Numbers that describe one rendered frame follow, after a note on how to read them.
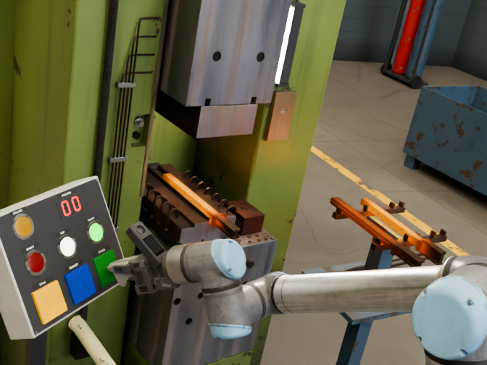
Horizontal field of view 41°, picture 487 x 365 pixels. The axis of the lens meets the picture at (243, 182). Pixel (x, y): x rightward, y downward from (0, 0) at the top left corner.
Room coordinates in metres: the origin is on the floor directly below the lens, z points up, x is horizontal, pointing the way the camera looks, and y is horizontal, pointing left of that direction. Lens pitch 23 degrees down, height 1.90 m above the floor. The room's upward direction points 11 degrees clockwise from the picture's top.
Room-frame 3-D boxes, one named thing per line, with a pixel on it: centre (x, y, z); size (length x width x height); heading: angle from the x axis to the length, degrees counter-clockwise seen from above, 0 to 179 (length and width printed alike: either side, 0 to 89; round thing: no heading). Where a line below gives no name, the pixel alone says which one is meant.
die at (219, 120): (1.94, 0.21, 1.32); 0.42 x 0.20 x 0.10; 40
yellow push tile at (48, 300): (1.21, 0.38, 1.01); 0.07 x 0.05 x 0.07; 155
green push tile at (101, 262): (1.39, 0.30, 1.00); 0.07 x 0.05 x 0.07; 155
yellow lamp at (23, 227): (1.24, 0.46, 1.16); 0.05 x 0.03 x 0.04; 130
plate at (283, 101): (2.08, -0.08, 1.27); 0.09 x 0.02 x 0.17; 130
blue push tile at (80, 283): (1.30, 0.34, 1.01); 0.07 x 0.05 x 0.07; 155
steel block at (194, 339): (1.98, 0.18, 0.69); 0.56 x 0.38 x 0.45; 40
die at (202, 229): (1.94, 0.21, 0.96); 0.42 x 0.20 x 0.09; 40
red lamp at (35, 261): (1.23, 0.42, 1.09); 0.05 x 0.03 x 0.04; 130
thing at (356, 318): (2.01, -0.51, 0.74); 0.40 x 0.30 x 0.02; 123
